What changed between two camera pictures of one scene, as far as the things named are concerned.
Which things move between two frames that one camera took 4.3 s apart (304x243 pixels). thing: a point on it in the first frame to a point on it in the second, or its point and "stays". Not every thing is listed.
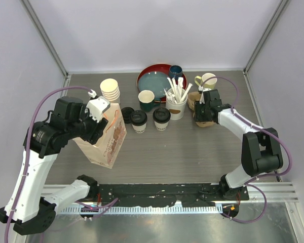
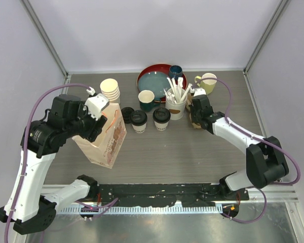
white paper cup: x=139 y=128 stays
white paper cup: x=161 y=126 stays
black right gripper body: x=201 y=112 to x=195 y=115
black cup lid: x=161 y=115 stays
